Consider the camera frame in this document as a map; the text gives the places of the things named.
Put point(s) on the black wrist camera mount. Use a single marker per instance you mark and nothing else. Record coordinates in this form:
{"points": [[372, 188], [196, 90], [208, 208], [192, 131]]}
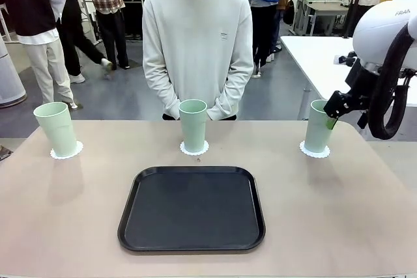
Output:
{"points": [[345, 60]]}

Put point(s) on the bystander in black clothes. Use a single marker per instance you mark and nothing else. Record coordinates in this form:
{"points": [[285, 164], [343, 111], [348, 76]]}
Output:
{"points": [[81, 40]]}

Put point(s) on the brown patterned object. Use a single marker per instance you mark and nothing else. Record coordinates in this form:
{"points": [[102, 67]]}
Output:
{"points": [[5, 153]]}

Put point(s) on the black backpack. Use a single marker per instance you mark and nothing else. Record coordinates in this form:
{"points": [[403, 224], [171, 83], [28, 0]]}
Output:
{"points": [[288, 11]]}

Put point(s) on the person in beige sweatshirt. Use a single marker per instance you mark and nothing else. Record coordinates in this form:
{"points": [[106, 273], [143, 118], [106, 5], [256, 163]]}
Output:
{"points": [[195, 30]]}

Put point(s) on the person's right forearm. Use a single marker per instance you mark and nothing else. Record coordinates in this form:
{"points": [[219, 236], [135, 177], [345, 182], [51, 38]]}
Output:
{"points": [[156, 86]]}

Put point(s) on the person's left forearm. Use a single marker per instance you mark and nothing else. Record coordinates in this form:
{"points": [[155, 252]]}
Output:
{"points": [[236, 86]]}

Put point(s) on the white cylindrical air purifier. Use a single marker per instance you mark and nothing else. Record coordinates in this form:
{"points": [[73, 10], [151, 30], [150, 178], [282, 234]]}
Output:
{"points": [[8, 79]]}

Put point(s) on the light green plastic cup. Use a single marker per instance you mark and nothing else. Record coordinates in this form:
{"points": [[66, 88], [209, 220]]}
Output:
{"points": [[62, 134], [316, 138], [193, 128]]}

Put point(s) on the black plastic serving tray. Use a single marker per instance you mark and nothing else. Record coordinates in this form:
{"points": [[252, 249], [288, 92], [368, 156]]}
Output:
{"points": [[195, 219]]}

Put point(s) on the large white table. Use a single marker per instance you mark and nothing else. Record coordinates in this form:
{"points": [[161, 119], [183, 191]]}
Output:
{"points": [[319, 63]]}

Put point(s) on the white scalloped paper coaster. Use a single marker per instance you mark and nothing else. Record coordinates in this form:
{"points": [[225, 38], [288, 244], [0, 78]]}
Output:
{"points": [[206, 148], [314, 156], [80, 148]]}

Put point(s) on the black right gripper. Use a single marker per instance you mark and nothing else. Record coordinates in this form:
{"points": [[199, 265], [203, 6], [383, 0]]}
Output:
{"points": [[360, 79]]}

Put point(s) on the grey background desk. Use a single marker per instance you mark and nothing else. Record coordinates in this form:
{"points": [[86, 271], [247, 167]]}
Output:
{"points": [[325, 8]]}

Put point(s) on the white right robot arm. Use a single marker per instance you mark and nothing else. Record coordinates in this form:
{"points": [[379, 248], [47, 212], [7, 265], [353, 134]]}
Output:
{"points": [[381, 27]]}

